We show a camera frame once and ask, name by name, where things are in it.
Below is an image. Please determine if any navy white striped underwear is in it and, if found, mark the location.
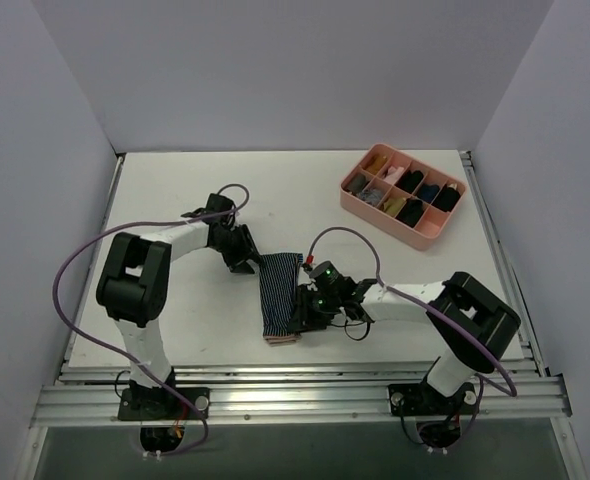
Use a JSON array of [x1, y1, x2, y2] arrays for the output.
[[259, 252, 303, 345]]

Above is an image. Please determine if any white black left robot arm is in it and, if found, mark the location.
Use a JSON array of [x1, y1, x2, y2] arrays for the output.
[[96, 220, 261, 419]]

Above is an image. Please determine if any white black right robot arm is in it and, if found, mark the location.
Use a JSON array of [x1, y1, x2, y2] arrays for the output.
[[287, 262, 521, 413]]

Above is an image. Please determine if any dark grey rolled garment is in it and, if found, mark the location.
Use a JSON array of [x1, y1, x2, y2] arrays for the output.
[[345, 173, 368, 195]]

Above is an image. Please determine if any grey patterned rolled garment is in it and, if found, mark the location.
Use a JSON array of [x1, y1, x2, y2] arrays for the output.
[[357, 188, 385, 207]]

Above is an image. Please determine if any olive green rolled garment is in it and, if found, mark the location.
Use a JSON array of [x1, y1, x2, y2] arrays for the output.
[[382, 197, 407, 217]]

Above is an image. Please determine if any black rolled garment front row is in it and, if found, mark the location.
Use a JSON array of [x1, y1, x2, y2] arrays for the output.
[[396, 199, 424, 228]]

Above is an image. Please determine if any pink divided organizer tray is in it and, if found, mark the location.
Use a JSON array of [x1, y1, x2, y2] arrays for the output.
[[340, 144, 467, 251]]

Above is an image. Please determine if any mustard yellow rolled garment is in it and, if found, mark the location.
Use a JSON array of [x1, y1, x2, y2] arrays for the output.
[[364, 154, 388, 175]]

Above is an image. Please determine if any pink white rolled garment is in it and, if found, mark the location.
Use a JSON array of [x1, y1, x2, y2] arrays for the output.
[[383, 165, 405, 185]]

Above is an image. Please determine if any dark blue rolled garment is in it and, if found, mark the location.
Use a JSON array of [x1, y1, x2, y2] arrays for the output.
[[416, 184, 441, 204]]

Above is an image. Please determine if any black rolled garment with tag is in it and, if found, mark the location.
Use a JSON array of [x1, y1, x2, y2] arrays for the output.
[[432, 183, 461, 212]]

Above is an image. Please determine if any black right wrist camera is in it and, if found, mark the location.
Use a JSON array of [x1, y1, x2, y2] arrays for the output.
[[309, 260, 346, 291]]

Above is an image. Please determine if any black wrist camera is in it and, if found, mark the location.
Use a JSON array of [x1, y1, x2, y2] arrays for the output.
[[309, 260, 346, 291], [181, 193, 236, 221]]

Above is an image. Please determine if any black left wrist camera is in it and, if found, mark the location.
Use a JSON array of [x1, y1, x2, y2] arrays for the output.
[[181, 193, 236, 221]]

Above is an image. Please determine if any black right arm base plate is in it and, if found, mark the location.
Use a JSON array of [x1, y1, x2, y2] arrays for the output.
[[387, 382, 477, 418]]

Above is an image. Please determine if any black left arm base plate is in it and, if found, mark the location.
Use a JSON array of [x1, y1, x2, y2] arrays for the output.
[[117, 386, 211, 422]]

